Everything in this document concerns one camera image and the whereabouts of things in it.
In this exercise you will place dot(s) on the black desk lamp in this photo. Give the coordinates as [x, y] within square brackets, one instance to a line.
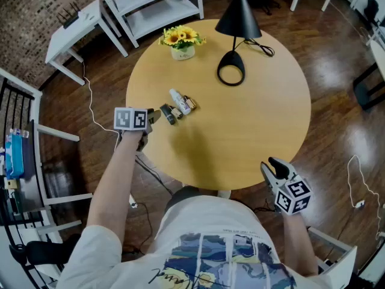
[239, 20]

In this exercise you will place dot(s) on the white power strip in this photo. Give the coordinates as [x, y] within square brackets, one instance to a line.
[133, 202]

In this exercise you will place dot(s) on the white metal frame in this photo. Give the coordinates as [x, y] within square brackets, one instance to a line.
[340, 263]

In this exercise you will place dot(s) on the sunflowers in white pot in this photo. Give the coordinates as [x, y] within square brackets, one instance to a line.
[182, 42]

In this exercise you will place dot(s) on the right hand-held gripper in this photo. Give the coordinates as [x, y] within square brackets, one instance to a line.
[293, 196]

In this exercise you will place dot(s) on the person's white printed T-shirt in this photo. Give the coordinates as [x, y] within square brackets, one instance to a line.
[210, 215]

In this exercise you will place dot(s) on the blue box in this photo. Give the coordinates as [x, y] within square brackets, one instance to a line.
[15, 155]

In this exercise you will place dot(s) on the white charger plug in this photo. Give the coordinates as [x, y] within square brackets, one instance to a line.
[360, 204]

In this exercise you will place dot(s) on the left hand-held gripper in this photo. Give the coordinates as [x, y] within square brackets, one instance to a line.
[130, 119]

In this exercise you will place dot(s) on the person's dark trousers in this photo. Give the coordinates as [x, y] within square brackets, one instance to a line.
[183, 197]

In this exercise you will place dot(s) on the black router with antennas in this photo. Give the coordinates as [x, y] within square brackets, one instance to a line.
[70, 20]

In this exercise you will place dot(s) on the black mesh office chair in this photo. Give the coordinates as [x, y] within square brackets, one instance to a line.
[45, 251]

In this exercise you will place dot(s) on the black metal railing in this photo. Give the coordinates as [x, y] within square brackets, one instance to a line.
[18, 92]

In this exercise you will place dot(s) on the white metal shelf unit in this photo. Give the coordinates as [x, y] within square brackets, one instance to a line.
[162, 14]

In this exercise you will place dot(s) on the person's right forearm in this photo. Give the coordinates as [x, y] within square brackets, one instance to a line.
[300, 245]

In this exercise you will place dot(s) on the person's left forearm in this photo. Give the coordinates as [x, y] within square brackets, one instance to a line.
[114, 176]

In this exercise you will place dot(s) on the white round table black legs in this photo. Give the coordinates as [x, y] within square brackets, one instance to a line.
[365, 89]

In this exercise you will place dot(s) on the white side table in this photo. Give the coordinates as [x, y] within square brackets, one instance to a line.
[72, 38]

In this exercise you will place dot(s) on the black cosmetic tube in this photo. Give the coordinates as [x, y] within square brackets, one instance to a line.
[168, 114]

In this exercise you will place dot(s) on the white small bottle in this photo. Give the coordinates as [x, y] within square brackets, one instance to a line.
[180, 101]

